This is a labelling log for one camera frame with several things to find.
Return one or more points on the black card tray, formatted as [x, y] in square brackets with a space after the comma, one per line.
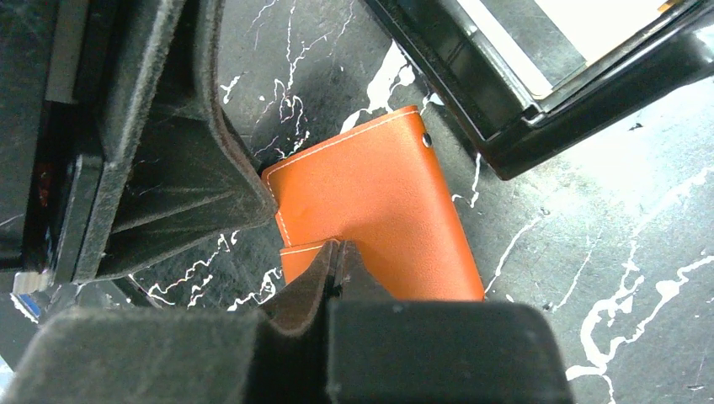
[515, 132]

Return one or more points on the brown leather card holder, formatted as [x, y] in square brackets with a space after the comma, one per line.
[380, 186]

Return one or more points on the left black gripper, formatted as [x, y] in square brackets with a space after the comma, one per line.
[145, 167]

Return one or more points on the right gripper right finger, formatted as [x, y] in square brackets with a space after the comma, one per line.
[383, 350]

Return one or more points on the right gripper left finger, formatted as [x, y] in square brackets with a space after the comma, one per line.
[274, 353]

